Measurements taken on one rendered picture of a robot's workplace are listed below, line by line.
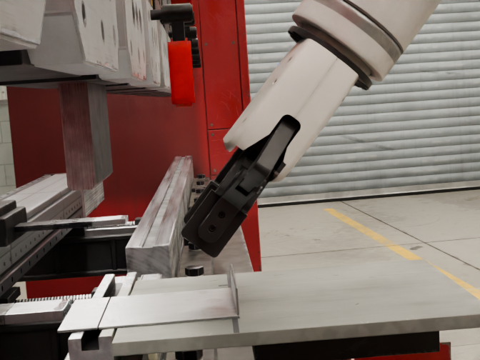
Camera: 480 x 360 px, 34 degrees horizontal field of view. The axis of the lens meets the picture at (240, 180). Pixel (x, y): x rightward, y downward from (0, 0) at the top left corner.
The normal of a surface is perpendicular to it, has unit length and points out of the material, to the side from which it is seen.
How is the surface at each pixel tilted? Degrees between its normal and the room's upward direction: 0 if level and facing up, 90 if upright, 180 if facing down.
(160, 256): 90
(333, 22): 75
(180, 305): 0
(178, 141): 90
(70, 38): 135
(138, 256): 90
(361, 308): 0
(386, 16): 98
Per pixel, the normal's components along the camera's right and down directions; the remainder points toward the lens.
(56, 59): 0.07, 0.77
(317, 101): 0.21, 0.09
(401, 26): 0.50, 0.42
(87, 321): -0.07, -0.99
